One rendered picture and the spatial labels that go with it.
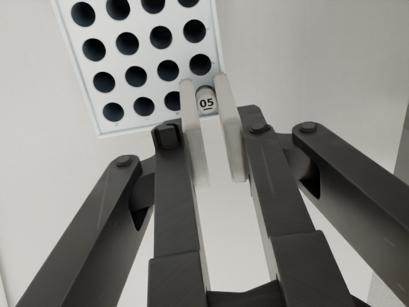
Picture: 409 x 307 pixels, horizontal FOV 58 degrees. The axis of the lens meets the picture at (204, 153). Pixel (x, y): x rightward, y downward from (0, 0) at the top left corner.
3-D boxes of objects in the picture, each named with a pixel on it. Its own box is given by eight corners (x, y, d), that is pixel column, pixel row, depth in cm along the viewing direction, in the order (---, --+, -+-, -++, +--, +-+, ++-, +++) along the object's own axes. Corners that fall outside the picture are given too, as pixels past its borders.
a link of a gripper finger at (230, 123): (223, 123, 15) (241, 120, 15) (212, 73, 21) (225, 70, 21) (232, 185, 16) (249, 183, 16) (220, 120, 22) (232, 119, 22)
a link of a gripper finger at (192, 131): (212, 189, 16) (195, 192, 16) (200, 124, 22) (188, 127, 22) (200, 128, 15) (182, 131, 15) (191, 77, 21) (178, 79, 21)
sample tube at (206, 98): (212, 86, 25) (219, 112, 21) (195, 89, 25) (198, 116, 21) (209, 69, 25) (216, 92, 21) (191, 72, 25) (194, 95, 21)
